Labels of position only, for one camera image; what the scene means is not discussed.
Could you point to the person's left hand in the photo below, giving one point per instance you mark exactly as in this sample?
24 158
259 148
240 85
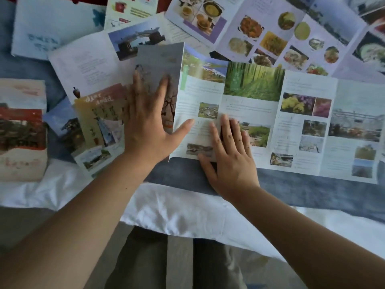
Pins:
144 132

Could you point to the person's right hand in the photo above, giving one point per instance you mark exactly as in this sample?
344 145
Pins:
234 168

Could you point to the person's right middle finger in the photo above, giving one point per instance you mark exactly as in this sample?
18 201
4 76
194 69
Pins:
227 130

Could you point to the person's right little finger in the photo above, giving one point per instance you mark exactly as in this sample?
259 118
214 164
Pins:
247 144

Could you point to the person's left thumb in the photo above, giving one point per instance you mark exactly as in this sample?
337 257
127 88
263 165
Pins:
182 127

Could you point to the person's right thumb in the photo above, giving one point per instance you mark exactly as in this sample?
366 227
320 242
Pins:
207 168

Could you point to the brochure with nature photos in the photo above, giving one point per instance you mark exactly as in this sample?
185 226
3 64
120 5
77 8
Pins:
300 123

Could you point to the person's right forearm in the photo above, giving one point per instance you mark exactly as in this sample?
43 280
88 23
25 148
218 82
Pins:
300 237

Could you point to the person's left forearm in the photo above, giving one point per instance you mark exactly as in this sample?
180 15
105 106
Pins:
75 225

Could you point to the white bed sheet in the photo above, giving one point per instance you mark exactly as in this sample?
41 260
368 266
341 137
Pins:
180 213

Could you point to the blue bed runner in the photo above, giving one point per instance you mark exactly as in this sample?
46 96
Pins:
300 189

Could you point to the beige brochure with tower picture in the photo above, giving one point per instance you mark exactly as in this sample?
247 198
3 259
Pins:
99 117

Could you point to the unfolded brochure with food photos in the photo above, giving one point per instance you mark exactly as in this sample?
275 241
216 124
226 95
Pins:
270 30

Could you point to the dark grey trousers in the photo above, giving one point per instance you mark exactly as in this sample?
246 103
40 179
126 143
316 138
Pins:
141 261

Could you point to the white brochure with building photo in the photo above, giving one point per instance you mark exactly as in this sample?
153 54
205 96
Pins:
87 63

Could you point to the blue brochure with pagoda photo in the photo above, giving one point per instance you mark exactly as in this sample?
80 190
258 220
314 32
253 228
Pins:
64 126

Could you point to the white leaflet with red cup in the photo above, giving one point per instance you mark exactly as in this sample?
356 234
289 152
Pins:
132 11

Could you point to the red and beige brochure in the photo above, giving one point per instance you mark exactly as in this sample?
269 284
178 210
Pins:
22 129

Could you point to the white paper with blue print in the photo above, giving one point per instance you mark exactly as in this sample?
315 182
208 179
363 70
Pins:
51 24

